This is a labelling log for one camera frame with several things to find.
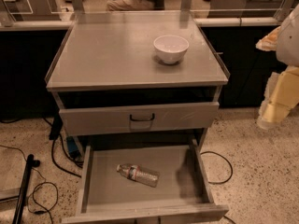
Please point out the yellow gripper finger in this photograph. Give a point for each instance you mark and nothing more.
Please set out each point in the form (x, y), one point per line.
(269, 42)
(281, 96)

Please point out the clear plastic water bottle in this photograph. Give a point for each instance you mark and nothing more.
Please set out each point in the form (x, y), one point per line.
(139, 174)

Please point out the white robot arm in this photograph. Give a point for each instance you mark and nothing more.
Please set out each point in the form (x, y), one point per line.
(288, 40)

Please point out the grey metal drawer cabinet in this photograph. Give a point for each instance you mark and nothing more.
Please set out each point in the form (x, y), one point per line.
(108, 59)

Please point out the grey open middle drawer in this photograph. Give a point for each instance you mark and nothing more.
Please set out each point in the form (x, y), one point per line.
(182, 195)

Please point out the grey top drawer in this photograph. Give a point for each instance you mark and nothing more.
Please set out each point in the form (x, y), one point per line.
(170, 117)

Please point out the white ceramic bowl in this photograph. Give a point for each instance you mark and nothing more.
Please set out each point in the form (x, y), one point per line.
(170, 48)

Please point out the black pole on floor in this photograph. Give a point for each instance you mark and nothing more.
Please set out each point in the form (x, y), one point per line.
(31, 162)

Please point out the white counter rail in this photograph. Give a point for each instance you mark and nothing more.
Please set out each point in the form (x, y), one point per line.
(207, 22)

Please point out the black drawer handle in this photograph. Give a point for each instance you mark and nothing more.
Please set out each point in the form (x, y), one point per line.
(145, 119)

